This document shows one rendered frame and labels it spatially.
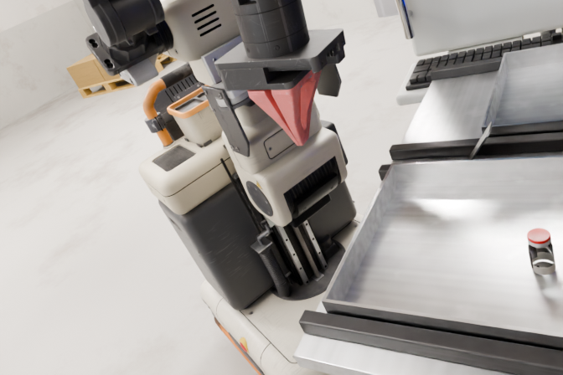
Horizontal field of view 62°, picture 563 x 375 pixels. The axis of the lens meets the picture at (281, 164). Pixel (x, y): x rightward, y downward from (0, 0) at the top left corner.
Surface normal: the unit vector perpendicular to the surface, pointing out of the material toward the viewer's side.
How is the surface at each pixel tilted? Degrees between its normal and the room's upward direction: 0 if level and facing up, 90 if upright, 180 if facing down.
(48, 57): 90
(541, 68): 0
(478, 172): 90
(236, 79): 89
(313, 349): 0
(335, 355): 0
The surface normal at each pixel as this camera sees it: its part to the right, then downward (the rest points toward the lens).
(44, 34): 0.71, 0.07
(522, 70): -0.37, -0.81
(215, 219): 0.53, 0.22
